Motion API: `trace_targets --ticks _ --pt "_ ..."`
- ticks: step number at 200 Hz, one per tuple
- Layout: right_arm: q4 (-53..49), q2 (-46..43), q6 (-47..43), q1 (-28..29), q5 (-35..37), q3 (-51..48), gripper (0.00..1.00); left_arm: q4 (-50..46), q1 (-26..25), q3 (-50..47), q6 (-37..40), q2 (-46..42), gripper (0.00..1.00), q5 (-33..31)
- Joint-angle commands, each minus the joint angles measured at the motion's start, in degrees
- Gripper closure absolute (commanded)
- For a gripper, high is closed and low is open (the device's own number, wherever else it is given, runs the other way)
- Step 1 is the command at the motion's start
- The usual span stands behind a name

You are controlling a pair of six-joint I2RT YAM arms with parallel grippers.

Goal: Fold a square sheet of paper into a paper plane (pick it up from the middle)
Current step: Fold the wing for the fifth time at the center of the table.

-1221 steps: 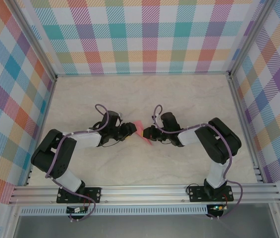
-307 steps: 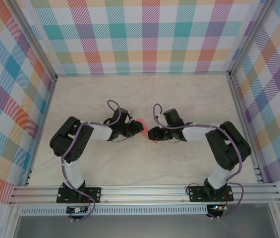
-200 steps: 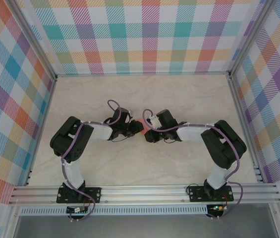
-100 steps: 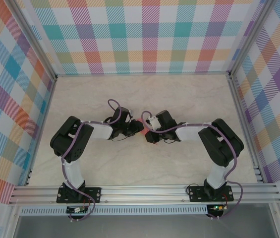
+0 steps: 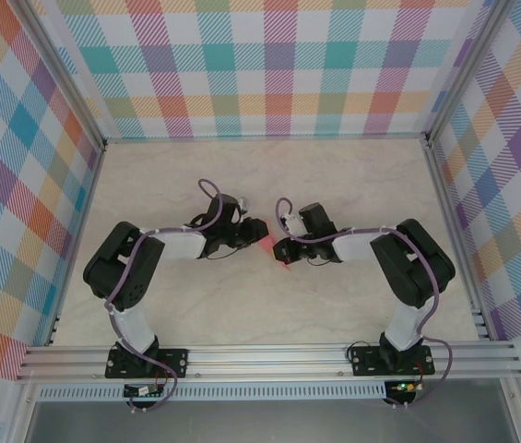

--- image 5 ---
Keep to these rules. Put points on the pink paper sheet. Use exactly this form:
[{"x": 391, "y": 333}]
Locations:
[{"x": 271, "y": 242}]

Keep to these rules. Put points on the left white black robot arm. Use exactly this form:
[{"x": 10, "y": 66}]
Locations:
[{"x": 181, "y": 244}]

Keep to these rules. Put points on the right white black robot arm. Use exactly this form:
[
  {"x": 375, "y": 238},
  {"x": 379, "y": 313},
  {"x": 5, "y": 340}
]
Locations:
[{"x": 357, "y": 244}]

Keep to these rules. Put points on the grey metal panel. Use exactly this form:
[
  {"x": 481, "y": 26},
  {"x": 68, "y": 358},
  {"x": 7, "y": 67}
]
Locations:
[{"x": 264, "y": 422}]

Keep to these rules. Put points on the right small circuit board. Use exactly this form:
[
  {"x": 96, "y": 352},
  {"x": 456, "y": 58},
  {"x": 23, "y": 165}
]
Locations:
[{"x": 403, "y": 386}]

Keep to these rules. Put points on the small circuit board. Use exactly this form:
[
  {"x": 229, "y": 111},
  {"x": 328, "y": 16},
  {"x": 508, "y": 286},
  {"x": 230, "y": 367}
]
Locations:
[
  {"x": 403, "y": 386},
  {"x": 142, "y": 392}
]

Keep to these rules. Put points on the left small circuit board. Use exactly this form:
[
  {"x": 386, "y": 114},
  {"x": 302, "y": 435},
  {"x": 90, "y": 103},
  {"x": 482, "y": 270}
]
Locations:
[{"x": 142, "y": 392}]

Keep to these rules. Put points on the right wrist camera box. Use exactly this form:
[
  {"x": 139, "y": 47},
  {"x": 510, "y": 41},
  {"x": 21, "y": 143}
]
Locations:
[{"x": 293, "y": 223}]

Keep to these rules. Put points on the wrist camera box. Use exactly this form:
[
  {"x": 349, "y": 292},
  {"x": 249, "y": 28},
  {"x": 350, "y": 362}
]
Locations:
[
  {"x": 243, "y": 202},
  {"x": 293, "y": 223}
]

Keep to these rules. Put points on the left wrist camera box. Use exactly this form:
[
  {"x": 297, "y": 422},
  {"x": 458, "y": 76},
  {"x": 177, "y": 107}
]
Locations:
[{"x": 243, "y": 202}]

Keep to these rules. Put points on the long aluminium table edge rail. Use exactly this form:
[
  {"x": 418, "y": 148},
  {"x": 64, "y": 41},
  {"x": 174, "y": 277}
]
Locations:
[{"x": 264, "y": 137}]

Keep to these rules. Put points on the wide aluminium mounting rail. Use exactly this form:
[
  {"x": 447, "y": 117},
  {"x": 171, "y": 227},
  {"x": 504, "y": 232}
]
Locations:
[{"x": 264, "y": 362}]

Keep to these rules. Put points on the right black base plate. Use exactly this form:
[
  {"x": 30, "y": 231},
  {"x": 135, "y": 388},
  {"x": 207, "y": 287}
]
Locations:
[{"x": 366, "y": 360}]

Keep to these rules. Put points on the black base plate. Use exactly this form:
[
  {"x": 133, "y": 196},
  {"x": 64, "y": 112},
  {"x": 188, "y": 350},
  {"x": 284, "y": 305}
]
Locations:
[
  {"x": 174, "y": 360},
  {"x": 366, "y": 360}
]

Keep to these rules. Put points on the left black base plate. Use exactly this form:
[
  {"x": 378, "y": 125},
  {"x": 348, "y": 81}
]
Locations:
[{"x": 174, "y": 360}]

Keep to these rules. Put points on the right aluminium frame post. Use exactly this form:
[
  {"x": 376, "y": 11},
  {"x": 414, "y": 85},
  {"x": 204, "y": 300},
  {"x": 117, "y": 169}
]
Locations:
[{"x": 459, "y": 69}]

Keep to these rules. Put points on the aluminium frame post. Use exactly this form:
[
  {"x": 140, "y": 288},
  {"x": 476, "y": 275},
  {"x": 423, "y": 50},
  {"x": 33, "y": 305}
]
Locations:
[
  {"x": 66, "y": 69},
  {"x": 459, "y": 69}
]

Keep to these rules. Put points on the left aluminium frame post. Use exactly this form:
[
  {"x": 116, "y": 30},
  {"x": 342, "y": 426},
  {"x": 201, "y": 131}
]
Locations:
[{"x": 66, "y": 69}]

